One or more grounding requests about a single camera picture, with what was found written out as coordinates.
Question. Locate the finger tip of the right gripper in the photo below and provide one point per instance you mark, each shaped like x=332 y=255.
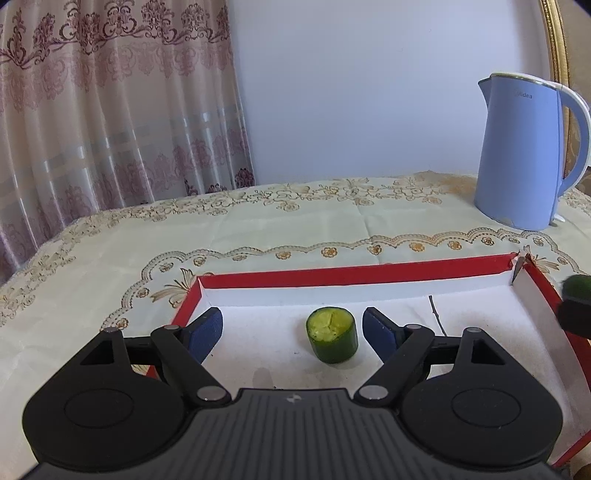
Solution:
x=574 y=316

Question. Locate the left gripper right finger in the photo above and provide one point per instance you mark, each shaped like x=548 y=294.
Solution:
x=464 y=399

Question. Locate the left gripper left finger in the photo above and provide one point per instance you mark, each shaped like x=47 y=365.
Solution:
x=121 y=401

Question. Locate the green cucumber end piece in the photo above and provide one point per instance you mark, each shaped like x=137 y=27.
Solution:
x=577 y=288

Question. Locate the green cucumber cylinder piece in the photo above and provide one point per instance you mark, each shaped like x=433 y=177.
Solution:
x=332 y=334

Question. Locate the cream embroidered tablecloth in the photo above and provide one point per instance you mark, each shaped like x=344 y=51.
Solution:
x=132 y=267

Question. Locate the blue electric kettle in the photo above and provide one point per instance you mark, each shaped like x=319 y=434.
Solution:
x=521 y=174

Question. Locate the red shallow cardboard tray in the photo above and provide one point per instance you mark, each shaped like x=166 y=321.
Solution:
x=264 y=344

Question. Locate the gold framed headboard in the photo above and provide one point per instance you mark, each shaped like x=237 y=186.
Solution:
x=567 y=29

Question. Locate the patterned pink curtain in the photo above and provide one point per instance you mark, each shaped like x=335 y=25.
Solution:
x=109 y=104

